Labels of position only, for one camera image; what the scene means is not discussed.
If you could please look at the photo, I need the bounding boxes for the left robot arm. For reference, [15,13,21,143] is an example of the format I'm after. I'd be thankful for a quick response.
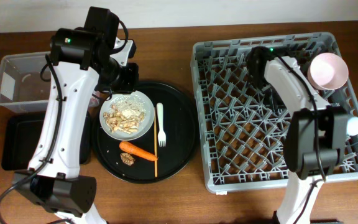
[11,7,139,223]

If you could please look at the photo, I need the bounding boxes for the grey dishwasher rack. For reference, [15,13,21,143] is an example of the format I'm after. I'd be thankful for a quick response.
[190,31,358,194]

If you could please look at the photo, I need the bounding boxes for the walnut piece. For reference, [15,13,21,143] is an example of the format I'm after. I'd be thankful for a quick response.
[120,152,135,166]

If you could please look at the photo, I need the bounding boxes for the wooden chopstick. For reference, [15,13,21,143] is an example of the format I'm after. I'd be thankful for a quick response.
[154,108,158,178]

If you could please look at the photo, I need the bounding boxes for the orange carrot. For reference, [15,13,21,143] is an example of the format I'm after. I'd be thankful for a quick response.
[119,141,158,161]

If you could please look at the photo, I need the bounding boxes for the white plastic fork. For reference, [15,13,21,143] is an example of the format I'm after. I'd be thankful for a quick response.
[157,103,167,147]

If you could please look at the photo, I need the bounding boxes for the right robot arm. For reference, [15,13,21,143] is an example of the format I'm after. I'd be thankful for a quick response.
[246,46,349,223]

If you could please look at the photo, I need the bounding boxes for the peanut shells and rice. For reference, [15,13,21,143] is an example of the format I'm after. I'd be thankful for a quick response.
[102,95,146,135]

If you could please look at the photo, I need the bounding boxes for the pink bowl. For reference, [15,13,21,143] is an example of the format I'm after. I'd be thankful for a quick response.
[307,53,349,90]

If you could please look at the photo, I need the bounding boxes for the grey plate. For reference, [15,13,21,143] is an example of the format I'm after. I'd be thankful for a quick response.
[99,91,154,141]

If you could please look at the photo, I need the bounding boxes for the cream cup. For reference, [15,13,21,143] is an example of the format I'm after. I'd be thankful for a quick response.
[346,116,358,136]

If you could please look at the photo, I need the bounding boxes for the black rectangular bin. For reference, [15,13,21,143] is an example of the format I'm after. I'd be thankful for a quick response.
[1,110,92,171]

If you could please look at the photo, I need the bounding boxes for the round black tray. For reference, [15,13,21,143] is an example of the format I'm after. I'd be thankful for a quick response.
[91,81,200,184]

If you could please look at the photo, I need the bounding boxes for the clear plastic bin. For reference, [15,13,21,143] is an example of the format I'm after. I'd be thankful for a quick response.
[0,51,101,113]

